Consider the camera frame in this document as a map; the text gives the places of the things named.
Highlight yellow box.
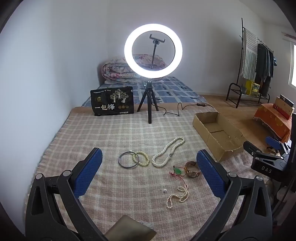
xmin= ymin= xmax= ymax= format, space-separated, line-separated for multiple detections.
xmin=245 ymin=80 xmax=260 ymax=95

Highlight folded floral quilt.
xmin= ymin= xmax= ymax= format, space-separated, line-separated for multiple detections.
xmin=102 ymin=57 xmax=144 ymax=85

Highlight white ring light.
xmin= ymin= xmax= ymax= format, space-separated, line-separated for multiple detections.
xmin=124 ymin=23 xmax=183 ymax=78

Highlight thin pearl necklace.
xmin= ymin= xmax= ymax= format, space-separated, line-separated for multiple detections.
xmin=166 ymin=186 xmax=189 ymax=209

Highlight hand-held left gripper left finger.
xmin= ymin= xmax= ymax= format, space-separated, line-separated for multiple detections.
xmin=25 ymin=147 xmax=109 ymax=241

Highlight thick pearl necklace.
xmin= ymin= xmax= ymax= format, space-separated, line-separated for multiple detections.
xmin=152 ymin=137 xmax=185 ymax=168

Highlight black tripod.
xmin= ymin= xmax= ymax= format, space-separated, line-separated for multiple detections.
xmin=137 ymin=81 xmax=159 ymax=124

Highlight cream beaded bracelet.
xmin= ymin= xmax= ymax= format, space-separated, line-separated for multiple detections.
xmin=132 ymin=151 xmax=150 ymax=166

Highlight dark metal bangle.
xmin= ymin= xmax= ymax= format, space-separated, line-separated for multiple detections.
xmin=118 ymin=151 xmax=139 ymax=168

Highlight striped towel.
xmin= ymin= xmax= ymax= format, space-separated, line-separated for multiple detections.
xmin=242 ymin=29 xmax=258 ymax=80

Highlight red strap wristwatch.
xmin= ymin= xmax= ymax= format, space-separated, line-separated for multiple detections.
xmin=185 ymin=161 xmax=201 ymax=178

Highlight black printed snack bag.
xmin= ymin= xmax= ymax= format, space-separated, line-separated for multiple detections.
xmin=90 ymin=86 xmax=134 ymax=116

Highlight black power cable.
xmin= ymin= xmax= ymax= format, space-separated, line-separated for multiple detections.
xmin=163 ymin=102 xmax=214 ymax=117

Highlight orange cloth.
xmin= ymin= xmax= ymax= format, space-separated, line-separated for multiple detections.
xmin=253 ymin=103 xmax=293 ymax=143

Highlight floral pillow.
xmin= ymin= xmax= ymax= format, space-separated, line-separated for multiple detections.
xmin=133 ymin=54 xmax=167 ymax=69

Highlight cardboard box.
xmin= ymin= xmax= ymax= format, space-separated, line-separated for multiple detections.
xmin=193 ymin=112 xmax=247 ymax=162

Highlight blue patterned bed sheet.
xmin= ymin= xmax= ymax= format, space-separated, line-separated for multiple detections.
xmin=82 ymin=75 xmax=207 ymax=107

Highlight black phone holder pole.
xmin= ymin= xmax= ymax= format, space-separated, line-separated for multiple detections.
xmin=149 ymin=34 xmax=166 ymax=70

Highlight pink plaid blanket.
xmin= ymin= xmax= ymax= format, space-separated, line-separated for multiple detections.
xmin=23 ymin=105 xmax=273 ymax=241

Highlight brown and red box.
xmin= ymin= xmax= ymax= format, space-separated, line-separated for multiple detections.
xmin=273 ymin=94 xmax=295 ymax=120

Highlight green pendant red cord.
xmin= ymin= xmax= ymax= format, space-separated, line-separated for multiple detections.
xmin=169 ymin=164 xmax=188 ymax=186

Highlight black clothes rack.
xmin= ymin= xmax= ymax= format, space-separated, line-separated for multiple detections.
xmin=226 ymin=18 xmax=275 ymax=108

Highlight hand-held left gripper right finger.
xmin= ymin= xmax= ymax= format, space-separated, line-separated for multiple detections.
xmin=196 ymin=149 xmax=275 ymax=241

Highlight dark hanging clothes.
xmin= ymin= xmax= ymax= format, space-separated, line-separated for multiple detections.
xmin=255 ymin=44 xmax=274 ymax=95

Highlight window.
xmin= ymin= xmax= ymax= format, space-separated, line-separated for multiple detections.
xmin=288 ymin=39 xmax=296 ymax=87

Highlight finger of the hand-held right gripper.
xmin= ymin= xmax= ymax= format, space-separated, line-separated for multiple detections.
xmin=243 ymin=141 xmax=271 ymax=160
xmin=265 ymin=136 xmax=289 ymax=156

